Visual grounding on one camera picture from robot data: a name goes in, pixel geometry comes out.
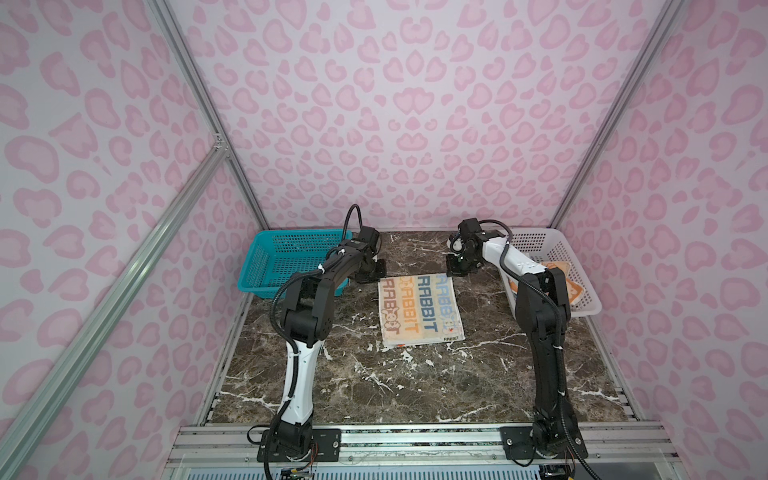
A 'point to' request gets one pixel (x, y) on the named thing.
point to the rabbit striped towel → (421, 309)
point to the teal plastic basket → (270, 258)
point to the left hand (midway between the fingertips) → (382, 272)
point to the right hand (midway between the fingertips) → (451, 268)
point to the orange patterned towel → (572, 290)
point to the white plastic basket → (553, 245)
